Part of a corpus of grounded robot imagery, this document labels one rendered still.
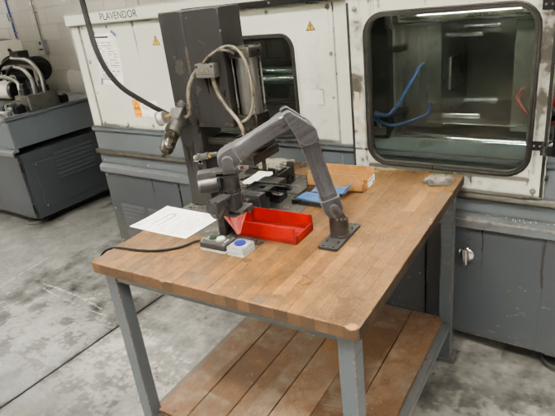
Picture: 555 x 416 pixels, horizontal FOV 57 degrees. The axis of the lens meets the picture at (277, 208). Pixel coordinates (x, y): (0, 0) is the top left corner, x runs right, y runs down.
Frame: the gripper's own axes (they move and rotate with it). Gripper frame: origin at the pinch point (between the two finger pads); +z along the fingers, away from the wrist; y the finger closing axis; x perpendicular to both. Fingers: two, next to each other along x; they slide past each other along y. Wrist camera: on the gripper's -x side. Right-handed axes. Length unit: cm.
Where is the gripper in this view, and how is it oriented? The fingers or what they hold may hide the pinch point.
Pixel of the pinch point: (238, 231)
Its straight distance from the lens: 167.5
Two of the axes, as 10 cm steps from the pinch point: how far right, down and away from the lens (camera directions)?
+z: 1.1, 9.2, 3.9
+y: 8.4, 1.2, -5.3
